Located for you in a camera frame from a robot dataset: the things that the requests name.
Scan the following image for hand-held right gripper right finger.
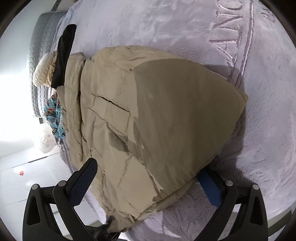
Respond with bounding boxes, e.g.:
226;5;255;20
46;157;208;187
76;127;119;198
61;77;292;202
197;168;269;241

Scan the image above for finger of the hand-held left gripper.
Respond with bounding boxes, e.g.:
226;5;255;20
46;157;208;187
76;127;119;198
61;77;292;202
89;217;121;241

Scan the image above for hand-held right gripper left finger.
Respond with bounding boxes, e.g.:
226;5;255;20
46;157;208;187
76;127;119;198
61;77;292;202
22;158;98;241

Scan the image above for beige puffer jacket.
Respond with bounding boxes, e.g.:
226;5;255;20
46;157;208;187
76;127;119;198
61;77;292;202
56;46;249;233

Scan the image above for striped cream folded clothes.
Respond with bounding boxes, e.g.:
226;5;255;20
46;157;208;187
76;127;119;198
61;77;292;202
32;51;58;86

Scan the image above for white flowered plush bag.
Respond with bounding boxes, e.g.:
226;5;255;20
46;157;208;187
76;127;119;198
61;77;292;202
38;130;57;153

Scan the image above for blue monkey-print cloth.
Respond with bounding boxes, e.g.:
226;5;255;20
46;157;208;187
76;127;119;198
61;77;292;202
44;93;67;141

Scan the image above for black folded garment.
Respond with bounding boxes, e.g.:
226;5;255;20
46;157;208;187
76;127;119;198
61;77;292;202
51;24;77;89

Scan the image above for grey quilted bedding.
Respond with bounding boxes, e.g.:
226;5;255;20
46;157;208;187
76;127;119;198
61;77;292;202
28;11;68;116

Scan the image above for lavender plush blanket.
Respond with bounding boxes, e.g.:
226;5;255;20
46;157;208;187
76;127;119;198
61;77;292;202
50;0;296;241

